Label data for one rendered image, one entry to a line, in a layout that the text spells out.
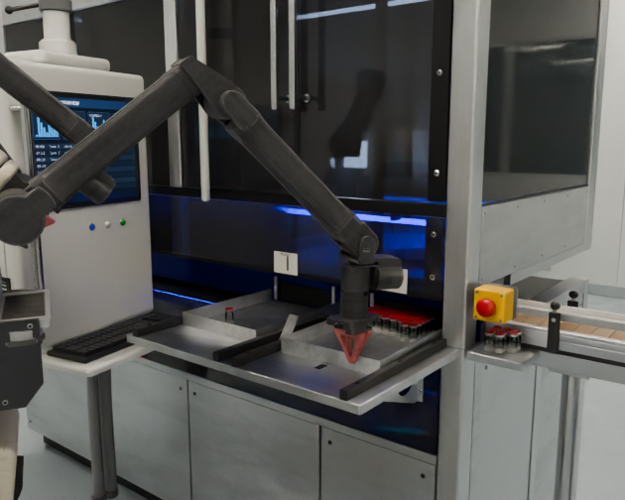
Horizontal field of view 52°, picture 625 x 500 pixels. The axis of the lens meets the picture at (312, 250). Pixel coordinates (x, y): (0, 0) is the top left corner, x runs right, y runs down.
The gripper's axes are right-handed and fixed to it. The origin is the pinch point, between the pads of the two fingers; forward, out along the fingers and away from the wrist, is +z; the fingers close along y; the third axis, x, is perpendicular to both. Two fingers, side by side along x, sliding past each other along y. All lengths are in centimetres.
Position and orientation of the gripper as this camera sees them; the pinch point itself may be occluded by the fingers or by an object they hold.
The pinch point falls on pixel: (351, 359)
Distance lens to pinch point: 133.7
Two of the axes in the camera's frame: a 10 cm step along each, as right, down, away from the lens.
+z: -0.3, 9.9, 1.4
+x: -7.8, -1.1, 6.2
